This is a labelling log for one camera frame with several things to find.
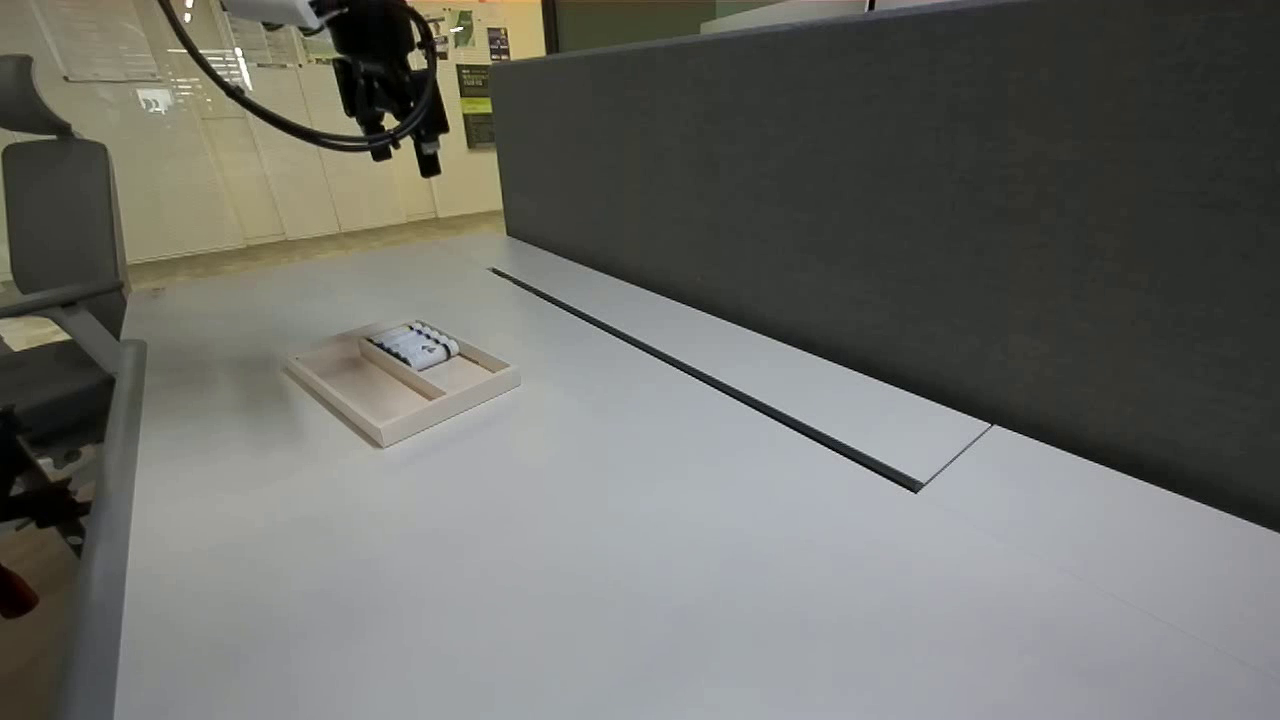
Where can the small white wall label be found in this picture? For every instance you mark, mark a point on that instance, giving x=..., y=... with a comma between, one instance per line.
x=155, y=97

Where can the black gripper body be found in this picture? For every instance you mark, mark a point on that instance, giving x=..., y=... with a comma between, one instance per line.
x=381, y=61

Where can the dark green wall panel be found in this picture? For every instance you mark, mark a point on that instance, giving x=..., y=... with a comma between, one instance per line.
x=621, y=26

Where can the grey office chair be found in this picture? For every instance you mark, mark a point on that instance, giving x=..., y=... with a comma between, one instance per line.
x=64, y=224

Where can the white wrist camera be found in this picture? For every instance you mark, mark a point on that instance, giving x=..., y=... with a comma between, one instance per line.
x=275, y=8

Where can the light wooden compartment tray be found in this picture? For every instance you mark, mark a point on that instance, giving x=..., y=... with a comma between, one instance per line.
x=401, y=406

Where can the long dark grey partition panel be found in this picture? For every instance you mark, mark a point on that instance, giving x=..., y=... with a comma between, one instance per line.
x=933, y=200

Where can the green wall poster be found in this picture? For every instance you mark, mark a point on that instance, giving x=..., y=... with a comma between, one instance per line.
x=478, y=105

